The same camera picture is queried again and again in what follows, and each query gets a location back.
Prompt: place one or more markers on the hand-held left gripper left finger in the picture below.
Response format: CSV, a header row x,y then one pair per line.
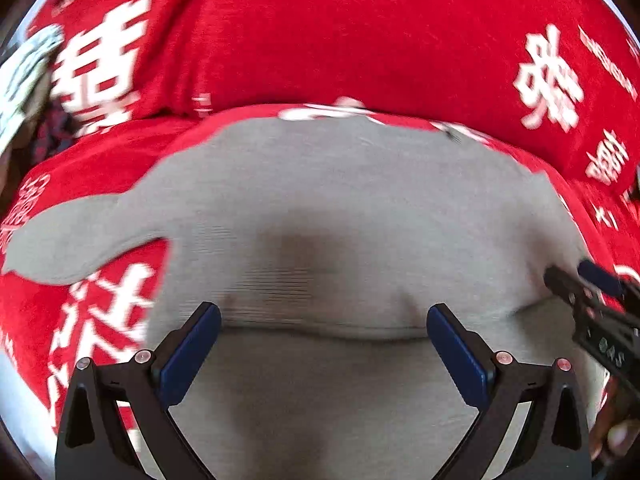
x,y
192,355

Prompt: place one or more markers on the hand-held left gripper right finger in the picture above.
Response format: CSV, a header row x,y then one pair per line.
x,y
457,355

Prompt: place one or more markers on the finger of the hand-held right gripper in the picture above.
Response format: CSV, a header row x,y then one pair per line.
x,y
602,277
565,285

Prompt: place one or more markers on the grey knit garment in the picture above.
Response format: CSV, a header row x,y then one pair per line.
x,y
350,200

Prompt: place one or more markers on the person's right hand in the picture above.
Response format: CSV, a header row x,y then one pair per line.
x,y
617,432

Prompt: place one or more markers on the dark plaid cloth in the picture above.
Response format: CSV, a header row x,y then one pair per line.
x,y
52,127

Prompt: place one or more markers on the green white patterned cloth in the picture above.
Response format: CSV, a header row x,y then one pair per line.
x,y
25,80

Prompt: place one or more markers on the red white printed sofa cover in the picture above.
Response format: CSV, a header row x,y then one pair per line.
x,y
350,35

